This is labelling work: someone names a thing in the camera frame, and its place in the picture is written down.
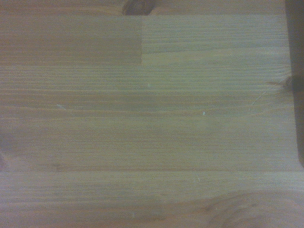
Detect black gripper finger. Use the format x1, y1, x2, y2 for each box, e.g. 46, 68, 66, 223
284, 0, 304, 167

